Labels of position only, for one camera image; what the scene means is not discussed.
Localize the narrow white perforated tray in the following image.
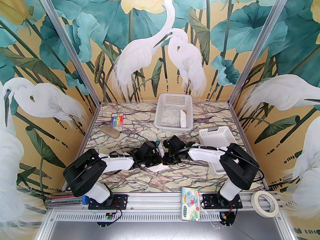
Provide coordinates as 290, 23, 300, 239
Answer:
199, 126, 238, 176

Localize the masking tape roll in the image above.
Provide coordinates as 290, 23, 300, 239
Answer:
251, 191, 278, 217

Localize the beige stone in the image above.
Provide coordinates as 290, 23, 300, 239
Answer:
100, 126, 120, 138

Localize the elephant print tissue pack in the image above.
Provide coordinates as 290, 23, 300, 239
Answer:
181, 187, 201, 221

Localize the pack of coloured markers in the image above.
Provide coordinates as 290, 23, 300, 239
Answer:
110, 112, 124, 128

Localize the large white perforated basket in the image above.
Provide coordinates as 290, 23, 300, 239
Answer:
154, 93, 193, 132

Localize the perforated metal panel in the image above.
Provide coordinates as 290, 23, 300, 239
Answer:
50, 213, 278, 222

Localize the clear tube with blue cap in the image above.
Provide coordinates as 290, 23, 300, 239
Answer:
44, 193, 91, 208

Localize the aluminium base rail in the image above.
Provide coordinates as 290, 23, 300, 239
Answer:
45, 193, 284, 211

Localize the aluminium frame post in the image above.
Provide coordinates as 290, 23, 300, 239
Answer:
228, 0, 297, 105
32, 0, 101, 104

